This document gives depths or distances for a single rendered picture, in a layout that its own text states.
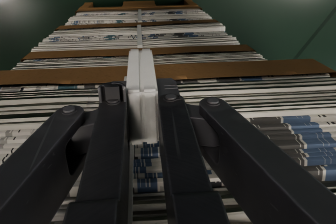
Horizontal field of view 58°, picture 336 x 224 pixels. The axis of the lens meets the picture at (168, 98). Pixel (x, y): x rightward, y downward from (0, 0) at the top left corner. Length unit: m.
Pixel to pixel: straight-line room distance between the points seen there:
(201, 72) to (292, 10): 1.01
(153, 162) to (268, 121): 0.09
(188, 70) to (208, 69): 0.02
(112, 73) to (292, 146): 0.17
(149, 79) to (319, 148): 0.11
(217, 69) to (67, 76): 0.14
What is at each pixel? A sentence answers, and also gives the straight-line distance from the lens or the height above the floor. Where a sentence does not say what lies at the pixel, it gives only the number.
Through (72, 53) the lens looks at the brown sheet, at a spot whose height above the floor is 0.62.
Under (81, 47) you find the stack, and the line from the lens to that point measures 0.56.
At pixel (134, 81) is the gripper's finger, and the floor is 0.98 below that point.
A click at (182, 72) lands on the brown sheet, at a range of 0.28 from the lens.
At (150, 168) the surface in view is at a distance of 0.17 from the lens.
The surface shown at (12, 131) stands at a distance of 0.21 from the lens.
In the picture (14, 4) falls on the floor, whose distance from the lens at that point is 1.21.
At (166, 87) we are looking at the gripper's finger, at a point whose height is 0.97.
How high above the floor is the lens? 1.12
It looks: 64 degrees down
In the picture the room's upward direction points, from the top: 168 degrees clockwise
